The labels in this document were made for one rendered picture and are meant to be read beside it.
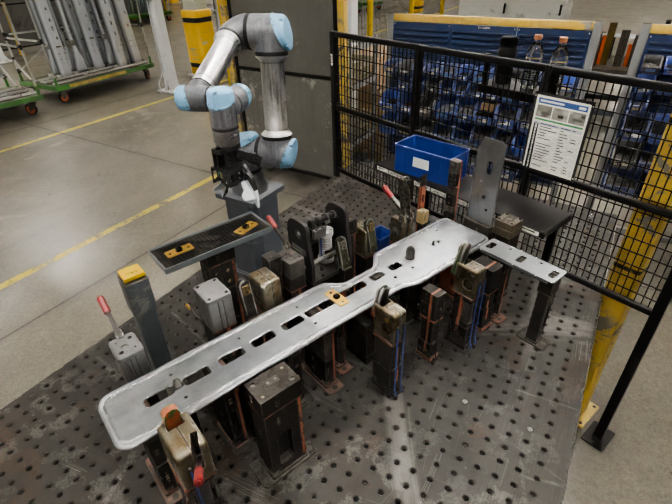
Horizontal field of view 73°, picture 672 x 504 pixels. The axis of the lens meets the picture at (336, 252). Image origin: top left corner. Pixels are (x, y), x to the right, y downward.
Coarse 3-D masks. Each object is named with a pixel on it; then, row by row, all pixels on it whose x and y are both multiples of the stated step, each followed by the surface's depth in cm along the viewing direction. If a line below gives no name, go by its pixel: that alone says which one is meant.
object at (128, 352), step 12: (132, 336) 123; (120, 348) 119; (132, 348) 119; (120, 360) 116; (132, 360) 119; (144, 360) 121; (120, 372) 128; (132, 372) 120; (144, 372) 123; (156, 396) 130
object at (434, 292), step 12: (432, 288) 148; (432, 300) 147; (444, 300) 148; (420, 312) 154; (432, 312) 149; (432, 324) 152; (420, 336) 160; (432, 336) 155; (420, 348) 162; (432, 348) 158
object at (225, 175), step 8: (240, 144) 133; (216, 152) 129; (224, 152) 129; (232, 152) 133; (216, 160) 132; (224, 160) 132; (232, 160) 134; (240, 160) 136; (216, 168) 132; (224, 168) 133; (232, 168) 132; (240, 168) 134; (224, 176) 132; (232, 176) 133; (240, 176) 136; (224, 184) 134; (232, 184) 133
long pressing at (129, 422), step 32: (448, 224) 180; (384, 256) 163; (416, 256) 162; (448, 256) 162; (320, 288) 148; (256, 320) 136; (288, 320) 136; (320, 320) 135; (192, 352) 125; (224, 352) 125; (256, 352) 125; (288, 352) 125; (128, 384) 116; (160, 384) 117; (192, 384) 116; (224, 384) 116; (128, 416) 109; (160, 416) 109; (128, 448) 102
